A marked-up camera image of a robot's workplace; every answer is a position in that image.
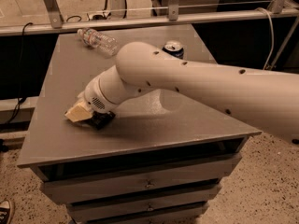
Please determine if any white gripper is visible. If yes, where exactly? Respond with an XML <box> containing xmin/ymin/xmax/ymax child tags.
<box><xmin>64</xmin><ymin>76</ymin><xmax>118</xmax><ymax>122</ymax></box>

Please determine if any black rxbar chocolate bar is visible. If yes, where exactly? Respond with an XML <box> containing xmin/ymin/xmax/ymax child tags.
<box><xmin>87</xmin><ymin>111</ymin><xmax>115</xmax><ymax>130</ymax></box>

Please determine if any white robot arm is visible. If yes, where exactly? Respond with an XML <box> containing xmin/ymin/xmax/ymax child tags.
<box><xmin>65</xmin><ymin>42</ymin><xmax>299</xmax><ymax>144</ymax></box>

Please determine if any blue pepsi can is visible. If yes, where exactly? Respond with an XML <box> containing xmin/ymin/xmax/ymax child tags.
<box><xmin>163</xmin><ymin>40</ymin><xmax>184</xmax><ymax>59</ymax></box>

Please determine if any clear plastic water bottle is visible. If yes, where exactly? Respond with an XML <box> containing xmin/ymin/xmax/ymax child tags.
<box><xmin>77</xmin><ymin>28</ymin><xmax>119</xmax><ymax>57</ymax></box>

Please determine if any white power strip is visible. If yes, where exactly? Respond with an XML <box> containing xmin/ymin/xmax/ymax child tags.
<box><xmin>87</xmin><ymin>12</ymin><xmax>111</xmax><ymax>21</ymax></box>

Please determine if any grey drawer cabinet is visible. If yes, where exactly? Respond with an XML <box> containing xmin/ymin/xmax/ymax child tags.
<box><xmin>16</xmin><ymin>23</ymin><xmax>263</xmax><ymax>224</ymax></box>

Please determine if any bottom grey drawer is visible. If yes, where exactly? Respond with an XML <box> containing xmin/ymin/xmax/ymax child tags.
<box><xmin>74</xmin><ymin>202</ymin><xmax>210</xmax><ymax>224</ymax></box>

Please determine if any grey drawer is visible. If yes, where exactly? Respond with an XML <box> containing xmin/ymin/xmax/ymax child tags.
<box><xmin>41</xmin><ymin>153</ymin><xmax>241</xmax><ymax>203</ymax></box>
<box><xmin>74</xmin><ymin>202</ymin><xmax>210</xmax><ymax>224</ymax></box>
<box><xmin>68</xmin><ymin>180</ymin><xmax>221</xmax><ymax>222</ymax></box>

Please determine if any black sneaker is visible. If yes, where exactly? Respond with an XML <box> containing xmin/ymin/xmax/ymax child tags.
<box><xmin>0</xmin><ymin>200</ymin><xmax>14</xmax><ymax>224</ymax></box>

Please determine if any top grey drawer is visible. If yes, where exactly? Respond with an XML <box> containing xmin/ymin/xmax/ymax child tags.
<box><xmin>41</xmin><ymin>153</ymin><xmax>241</xmax><ymax>203</ymax></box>

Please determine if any middle grey drawer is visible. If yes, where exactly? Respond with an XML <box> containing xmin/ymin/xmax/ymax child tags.
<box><xmin>68</xmin><ymin>180</ymin><xmax>221</xmax><ymax>222</ymax></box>

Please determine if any black cable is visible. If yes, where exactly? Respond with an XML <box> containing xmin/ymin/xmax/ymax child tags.
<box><xmin>0</xmin><ymin>21</ymin><xmax>34</xmax><ymax>133</ymax></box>

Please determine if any white cable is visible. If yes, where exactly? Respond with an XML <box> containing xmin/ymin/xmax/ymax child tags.
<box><xmin>255</xmin><ymin>7</ymin><xmax>277</xmax><ymax>71</ymax></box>

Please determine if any metal guard rail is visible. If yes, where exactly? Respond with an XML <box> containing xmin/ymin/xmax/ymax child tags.
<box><xmin>0</xmin><ymin>0</ymin><xmax>299</xmax><ymax>36</ymax></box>

